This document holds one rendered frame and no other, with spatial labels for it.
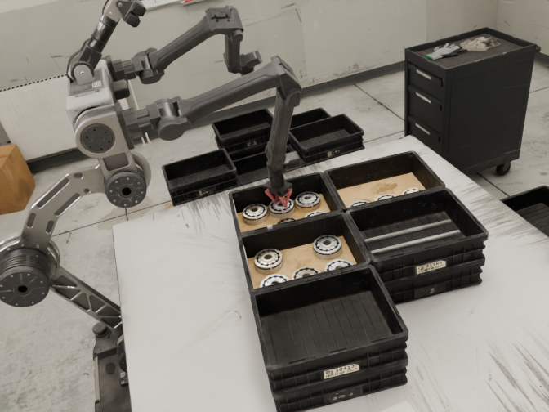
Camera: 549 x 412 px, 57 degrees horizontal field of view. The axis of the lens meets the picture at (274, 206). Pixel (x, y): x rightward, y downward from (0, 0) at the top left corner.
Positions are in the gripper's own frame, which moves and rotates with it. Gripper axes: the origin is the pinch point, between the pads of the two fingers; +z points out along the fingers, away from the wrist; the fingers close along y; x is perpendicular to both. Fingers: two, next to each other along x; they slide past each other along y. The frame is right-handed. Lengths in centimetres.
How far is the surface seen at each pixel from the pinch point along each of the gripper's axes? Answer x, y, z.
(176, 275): 42, 23, 17
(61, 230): 15, 212, 88
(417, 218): -21, -49, 4
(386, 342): 42, -72, -6
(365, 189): -29.2, -21.5, 4.1
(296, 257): 19.6, -22.9, 3.9
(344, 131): -122, 53, 39
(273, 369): 66, -52, -6
